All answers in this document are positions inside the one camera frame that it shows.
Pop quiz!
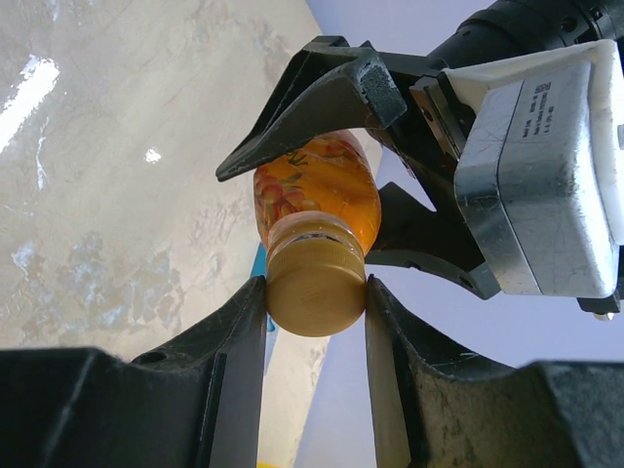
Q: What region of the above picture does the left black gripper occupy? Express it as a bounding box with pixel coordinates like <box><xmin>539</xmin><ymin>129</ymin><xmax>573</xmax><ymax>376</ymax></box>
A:
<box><xmin>215</xmin><ymin>36</ymin><xmax>500</xmax><ymax>300</ymax></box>

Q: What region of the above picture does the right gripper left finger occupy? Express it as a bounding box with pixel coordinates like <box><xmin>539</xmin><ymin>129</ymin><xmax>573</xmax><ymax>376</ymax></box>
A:
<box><xmin>1</xmin><ymin>277</ymin><xmax>266</xmax><ymax>467</ymax></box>

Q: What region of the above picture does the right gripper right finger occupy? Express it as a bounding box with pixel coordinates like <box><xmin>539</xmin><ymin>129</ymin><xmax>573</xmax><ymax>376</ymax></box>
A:
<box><xmin>365</xmin><ymin>278</ymin><xmax>623</xmax><ymax>467</ymax></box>

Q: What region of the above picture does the orange bottle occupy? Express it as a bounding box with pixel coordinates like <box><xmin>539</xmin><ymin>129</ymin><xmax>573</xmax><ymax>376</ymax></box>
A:
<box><xmin>253</xmin><ymin>130</ymin><xmax>381</xmax><ymax>253</ymax></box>

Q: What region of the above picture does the orange cap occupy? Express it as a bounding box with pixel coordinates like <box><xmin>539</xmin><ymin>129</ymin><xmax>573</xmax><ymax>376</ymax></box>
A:
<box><xmin>265</xmin><ymin>239</ymin><xmax>367</xmax><ymax>337</ymax></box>

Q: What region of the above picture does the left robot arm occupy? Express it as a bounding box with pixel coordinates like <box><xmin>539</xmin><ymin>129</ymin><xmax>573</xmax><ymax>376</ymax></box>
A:
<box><xmin>215</xmin><ymin>1</ymin><xmax>623</xmax><ymax>299</ymax></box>

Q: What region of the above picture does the yellow plastic basket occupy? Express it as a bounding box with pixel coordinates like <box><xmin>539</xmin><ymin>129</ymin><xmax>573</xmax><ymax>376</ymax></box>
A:
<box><xmin>256</xmin><ymin>462</ymin><xmax>282</xmax><ymax>468</ymax></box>

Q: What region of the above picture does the teal toothpaste box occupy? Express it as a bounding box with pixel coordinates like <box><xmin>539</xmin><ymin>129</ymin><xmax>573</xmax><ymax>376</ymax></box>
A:
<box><xmin>250</xmin><ymin>243</ymin><xmax>277</xmax><ymax>333</ymax></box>

